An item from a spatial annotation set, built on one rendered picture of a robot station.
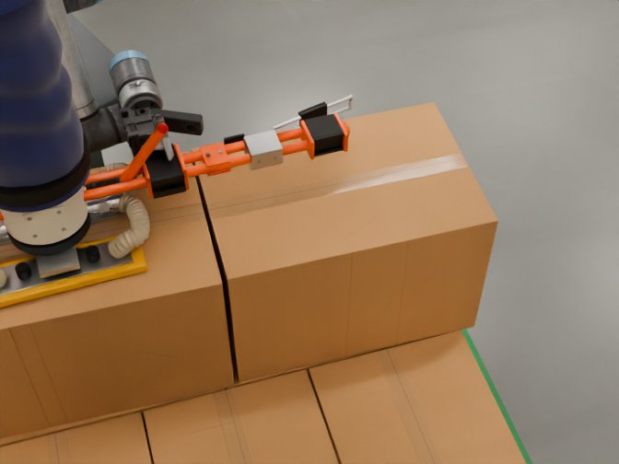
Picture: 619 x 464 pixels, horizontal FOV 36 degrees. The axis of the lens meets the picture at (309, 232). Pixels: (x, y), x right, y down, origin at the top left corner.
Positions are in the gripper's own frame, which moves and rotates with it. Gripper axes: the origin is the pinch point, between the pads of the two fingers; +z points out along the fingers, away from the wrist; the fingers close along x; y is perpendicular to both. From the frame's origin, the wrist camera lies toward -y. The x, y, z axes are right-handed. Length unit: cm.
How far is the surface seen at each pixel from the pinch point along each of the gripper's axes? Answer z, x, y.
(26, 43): 8.2, 43.9, 21.7
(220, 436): 34, -53, 3
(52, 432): 20, -53, 39
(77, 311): 19.9, -13.1, 25.9
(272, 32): -171, -108, -71
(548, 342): 6, -107, -107
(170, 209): -1.0, -13.2, 1.9
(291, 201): 5.3, -13.1, -23.7
